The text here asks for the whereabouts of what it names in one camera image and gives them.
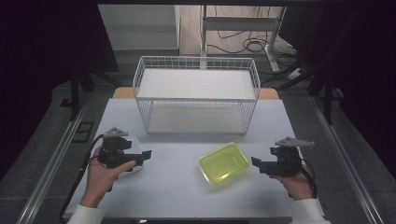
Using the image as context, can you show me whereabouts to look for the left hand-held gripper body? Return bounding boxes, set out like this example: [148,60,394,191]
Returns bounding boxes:
[97,126,141,169]

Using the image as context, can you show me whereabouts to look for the white metal desk frame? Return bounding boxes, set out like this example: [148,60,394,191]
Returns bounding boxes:
[200,5,288,73]

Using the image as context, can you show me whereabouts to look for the metal floor rail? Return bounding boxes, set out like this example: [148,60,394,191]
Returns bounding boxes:
[308,95,388,224]
[15,92,92,224]

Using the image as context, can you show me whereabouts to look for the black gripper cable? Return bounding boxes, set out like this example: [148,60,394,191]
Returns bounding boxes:
[59,133,106,222]
[299,158,318,200]

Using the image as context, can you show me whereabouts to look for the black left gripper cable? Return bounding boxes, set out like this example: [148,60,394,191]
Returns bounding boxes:
[59,133,106,222]

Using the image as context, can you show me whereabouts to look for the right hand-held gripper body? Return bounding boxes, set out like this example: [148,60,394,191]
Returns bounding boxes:
[269,135,316,178]

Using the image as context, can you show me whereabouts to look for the black floor bracket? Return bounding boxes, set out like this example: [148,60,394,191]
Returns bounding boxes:
[72,120,95,144]

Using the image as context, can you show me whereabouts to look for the white power strip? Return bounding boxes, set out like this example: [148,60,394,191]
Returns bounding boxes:
[285,67,305,81]

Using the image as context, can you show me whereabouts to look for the black floor cables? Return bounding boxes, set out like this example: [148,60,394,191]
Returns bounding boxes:
[206,6,302,68]

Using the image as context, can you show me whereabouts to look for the white plastic lunch box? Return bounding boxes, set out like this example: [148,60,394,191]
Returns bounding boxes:
[120,136,145,176]

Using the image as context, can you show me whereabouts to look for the black metal stand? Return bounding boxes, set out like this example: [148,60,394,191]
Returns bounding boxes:
[261,60,345,126]
[59,60,123,123]

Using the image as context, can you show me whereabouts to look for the person's right hand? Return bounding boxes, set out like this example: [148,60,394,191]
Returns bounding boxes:
[270,164,316,202]

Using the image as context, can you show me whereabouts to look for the person's left hand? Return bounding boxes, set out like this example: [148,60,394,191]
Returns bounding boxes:
[79,146,137,209]

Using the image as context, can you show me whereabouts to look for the white cabinet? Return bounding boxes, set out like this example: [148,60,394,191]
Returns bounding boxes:
[97,4,182,58]

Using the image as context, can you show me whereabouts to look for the yellow-green plastic lunch box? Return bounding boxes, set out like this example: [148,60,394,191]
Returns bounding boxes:
[198,142,251,187]

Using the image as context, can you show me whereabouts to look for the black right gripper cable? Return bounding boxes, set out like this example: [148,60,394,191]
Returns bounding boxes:
[299,158,318,200]

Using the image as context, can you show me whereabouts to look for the white wire basket rack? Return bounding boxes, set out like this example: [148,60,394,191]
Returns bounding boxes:
[133,55,262,135]

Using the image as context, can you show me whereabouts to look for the wooden table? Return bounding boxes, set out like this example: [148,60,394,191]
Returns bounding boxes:
[112,87,280,101]

